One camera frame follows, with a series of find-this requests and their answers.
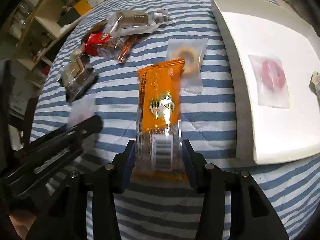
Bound dark foil biscuit pack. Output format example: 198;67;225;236
57;54;98;103

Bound orange snack packet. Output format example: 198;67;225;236
135;59;187;181

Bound pink donut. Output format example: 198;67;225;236
249;55;290;108

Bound white red patterned snack packet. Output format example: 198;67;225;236
309;71;320;98

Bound orange striped stick packet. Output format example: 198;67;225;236
117;35;137;62

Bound brown chocolate wafer packet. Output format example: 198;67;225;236
81;19;110;43

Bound clear pack brown cake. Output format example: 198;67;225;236
107;9;174;37

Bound beige donut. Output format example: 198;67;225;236
165;38;208;95

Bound person's hand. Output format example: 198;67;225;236
9;210;36;239

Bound wooden headboard shelf unit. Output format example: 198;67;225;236
15;0;89;89

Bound white shallow box tray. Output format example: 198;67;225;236
211;0;319;165

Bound yellow box on shelf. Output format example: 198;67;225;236
73;0;92;16

